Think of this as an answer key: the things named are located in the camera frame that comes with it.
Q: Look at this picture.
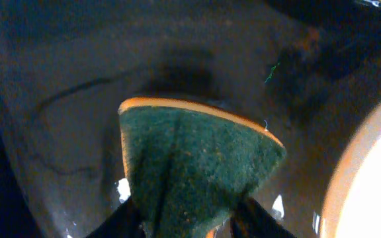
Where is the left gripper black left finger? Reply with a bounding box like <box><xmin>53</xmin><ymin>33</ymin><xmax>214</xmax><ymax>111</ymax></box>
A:
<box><xmin>86</xmin><ymin>198</ymin><xmax>144</xmax><ymax>238</ymax></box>

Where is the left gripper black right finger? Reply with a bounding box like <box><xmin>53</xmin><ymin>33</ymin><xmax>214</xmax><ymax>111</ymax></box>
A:
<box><xmin>230</xmin><ymin>197</ymin><xmax>296</xmax><ymax>238</ymax></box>

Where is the white plate with yellow sauce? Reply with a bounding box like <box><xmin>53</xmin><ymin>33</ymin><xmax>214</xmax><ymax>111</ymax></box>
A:
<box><xmin>317</xmin><ymin>102</ymin><xmax>381</xmax><ymax>238</ymax></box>

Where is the round black tray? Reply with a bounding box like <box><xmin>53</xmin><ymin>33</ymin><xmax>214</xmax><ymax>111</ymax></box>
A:
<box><xmin>0</xmin><ymin>1</ymin><xmax>381</xmax><ymax>237</ymax></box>

